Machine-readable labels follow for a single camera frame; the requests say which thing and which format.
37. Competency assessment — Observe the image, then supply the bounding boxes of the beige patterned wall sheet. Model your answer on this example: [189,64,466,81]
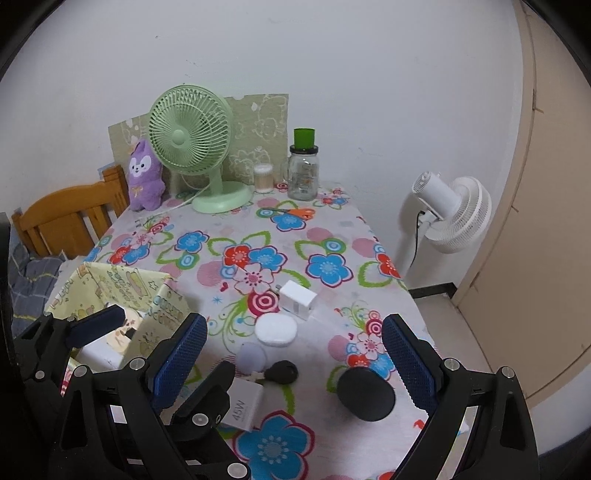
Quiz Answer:
[108,93,290,195]

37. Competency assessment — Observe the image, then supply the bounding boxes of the glass jar mug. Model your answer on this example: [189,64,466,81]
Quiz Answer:
[283,144,320,201]

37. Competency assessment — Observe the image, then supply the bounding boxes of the lavender round gadget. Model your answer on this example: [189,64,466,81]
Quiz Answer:
[235,342,267,374]

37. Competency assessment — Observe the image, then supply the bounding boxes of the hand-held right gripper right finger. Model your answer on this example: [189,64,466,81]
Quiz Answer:
[382,313,542,480]

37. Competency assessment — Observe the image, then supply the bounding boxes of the yellow cartoon print box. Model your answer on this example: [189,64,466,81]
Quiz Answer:
[44,261,195,398]

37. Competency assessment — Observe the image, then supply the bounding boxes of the floral tablecloth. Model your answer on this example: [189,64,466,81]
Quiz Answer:
[44,180,437,480]

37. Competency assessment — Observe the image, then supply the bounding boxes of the purple plush toy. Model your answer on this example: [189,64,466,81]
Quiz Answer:
[127,140,166,212]

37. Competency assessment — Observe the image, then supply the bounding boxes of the white oval case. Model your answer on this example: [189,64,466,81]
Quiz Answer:
[255,312,297,346]

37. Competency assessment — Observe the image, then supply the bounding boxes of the wooden bed headboard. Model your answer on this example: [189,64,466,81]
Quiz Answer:
[11,166,130,259]

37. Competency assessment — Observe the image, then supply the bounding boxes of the white fan power cable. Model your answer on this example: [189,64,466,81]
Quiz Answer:
[157,185,213,213]

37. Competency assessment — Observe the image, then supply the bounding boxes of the blue plaid bedding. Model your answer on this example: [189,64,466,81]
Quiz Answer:
[8,242,65,342]

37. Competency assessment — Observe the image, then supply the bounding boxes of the white standing fan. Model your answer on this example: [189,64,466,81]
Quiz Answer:
[398,171,492,278]

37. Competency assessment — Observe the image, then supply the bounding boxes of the green desk fan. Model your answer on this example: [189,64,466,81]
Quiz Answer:
[148,84,254,214]

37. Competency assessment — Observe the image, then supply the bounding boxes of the black fan power cable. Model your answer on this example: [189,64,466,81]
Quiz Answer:
[409,210,428,273]

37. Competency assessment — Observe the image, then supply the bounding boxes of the clear cotton swab container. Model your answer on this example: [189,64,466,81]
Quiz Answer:
[253,163,275,193]

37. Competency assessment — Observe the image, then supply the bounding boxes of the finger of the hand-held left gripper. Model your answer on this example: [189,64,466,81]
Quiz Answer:
[168,360,253,480]
[13,304,127,393]

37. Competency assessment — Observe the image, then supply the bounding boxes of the black car key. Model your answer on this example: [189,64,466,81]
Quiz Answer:
[259,360,299,385]

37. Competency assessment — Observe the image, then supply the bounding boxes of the black round disc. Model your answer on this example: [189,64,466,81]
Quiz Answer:
[336,366,397,422]

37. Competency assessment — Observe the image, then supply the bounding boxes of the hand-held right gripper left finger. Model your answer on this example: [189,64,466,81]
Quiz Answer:
[47,315,209,480]

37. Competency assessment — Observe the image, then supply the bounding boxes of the white cube charger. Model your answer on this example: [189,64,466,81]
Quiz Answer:
[276,280,318,321]

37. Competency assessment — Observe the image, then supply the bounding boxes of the orange handled scissors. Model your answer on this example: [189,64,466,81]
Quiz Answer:
[268,208,316,220]

